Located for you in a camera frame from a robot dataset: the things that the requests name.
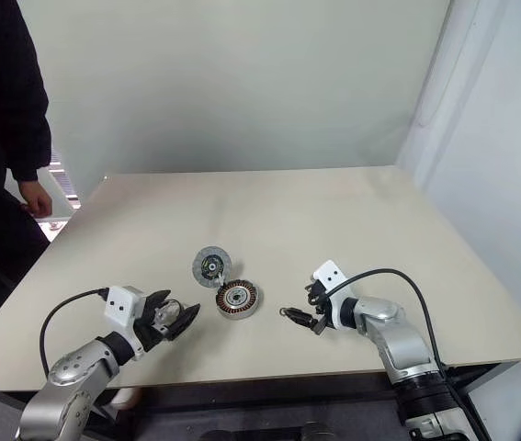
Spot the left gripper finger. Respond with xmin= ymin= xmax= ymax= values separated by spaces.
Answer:
xmin=148 ymin=288 xmax=174 ymax=316
xmin=166 ymin=302 xmax=202 ymax=342

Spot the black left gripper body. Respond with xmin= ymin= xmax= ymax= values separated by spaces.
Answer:
xmin=132 ymin=292 xmax=184 ymax=355

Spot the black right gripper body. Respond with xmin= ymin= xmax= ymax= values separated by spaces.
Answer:
xmin=304 ymin=279 xmax=343 ymax=332

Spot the motor stator with copper windings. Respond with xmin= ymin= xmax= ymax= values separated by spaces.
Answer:
xmin=215 ymin=280 xmax=265 ymax=322

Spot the grey round motor cover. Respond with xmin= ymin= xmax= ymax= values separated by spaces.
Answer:
xmin=192 ymin=245 xmax=234 ymax=289

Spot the person's bare hand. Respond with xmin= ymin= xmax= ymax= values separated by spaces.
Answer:
xmin=17 ymin=179 xmax=54 ymax=218

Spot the white shoe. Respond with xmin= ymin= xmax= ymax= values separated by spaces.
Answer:
xmin=111 ymin=387 xmax=141 ymax=411

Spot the window with slatted blind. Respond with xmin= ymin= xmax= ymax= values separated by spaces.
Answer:
xmin=47 ymin=144 xmax=82 ymax=213

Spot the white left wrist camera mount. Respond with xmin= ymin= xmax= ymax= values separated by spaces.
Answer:
xmin=104 ymin=285 xmax=147 ymax=342

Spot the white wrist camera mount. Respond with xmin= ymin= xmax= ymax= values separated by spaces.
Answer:
xmin=311 ymin=259 xmax=349 ymax=298
xmin=104 ymin=285 xmax=147 ymax=342

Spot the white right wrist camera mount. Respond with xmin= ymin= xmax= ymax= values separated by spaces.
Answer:
xmin=311 ymin=259 xmax=349 ymax=298

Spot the black metal table frame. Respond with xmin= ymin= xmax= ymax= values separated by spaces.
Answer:
xmin=0 ymin=361 xmax=521 ymax=441

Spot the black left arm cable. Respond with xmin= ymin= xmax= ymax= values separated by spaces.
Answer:
xmin=38 ymin=287 xmax=111 ymax=377

